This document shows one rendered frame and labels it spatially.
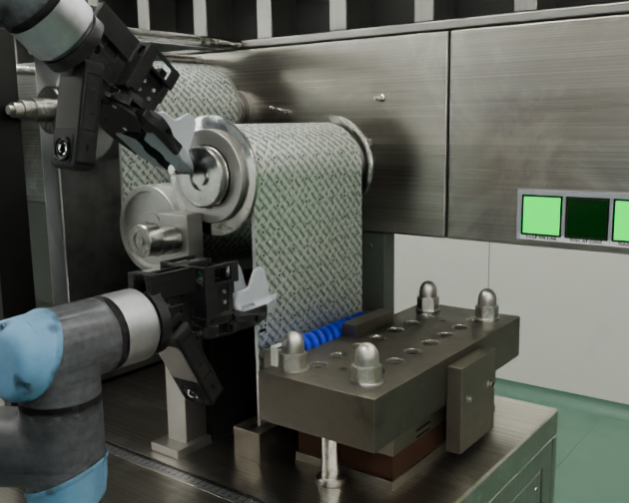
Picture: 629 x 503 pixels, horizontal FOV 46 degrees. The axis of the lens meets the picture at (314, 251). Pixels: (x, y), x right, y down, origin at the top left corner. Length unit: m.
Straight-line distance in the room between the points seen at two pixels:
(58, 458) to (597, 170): 0.72
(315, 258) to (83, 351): 0.40
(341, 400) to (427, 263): 3.04
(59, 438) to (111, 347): 0.09
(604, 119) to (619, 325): 2.56
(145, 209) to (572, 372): 2.86
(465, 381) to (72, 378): 0.47
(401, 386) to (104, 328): 0.33
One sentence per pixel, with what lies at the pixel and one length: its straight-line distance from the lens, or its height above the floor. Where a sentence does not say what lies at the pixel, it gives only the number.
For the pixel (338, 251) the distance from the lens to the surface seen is 1.04.
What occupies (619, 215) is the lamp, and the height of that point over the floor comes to 1.19.
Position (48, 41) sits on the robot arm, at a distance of 0.78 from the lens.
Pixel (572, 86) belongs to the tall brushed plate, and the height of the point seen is 1.35.
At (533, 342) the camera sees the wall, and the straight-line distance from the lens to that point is 3.67.
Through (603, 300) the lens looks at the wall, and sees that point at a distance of 3.52.
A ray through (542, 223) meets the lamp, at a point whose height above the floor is 1.18.
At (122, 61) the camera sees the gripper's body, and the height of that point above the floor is 1.38.
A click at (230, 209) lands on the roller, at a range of 0.89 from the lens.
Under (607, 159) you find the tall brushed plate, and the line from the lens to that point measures 1.02.
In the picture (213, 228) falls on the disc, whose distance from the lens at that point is 0.93.
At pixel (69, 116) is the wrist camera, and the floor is 1.32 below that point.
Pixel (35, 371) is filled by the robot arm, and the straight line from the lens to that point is 0.68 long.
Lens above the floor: 1.31
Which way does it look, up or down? 10 degrees down
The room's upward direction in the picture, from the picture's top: 1 degrees counter-clockwise
